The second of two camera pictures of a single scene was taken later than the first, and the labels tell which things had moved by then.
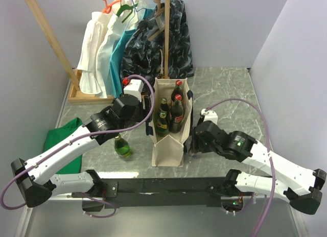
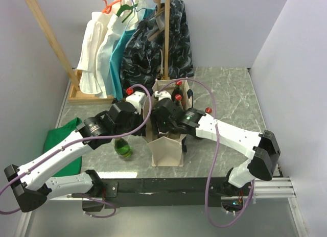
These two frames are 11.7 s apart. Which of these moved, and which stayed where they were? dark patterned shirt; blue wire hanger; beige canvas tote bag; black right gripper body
Moved: black right gripper body
Stayed: beige canvas tote bag; dark patterned shirt; blue wire hanger
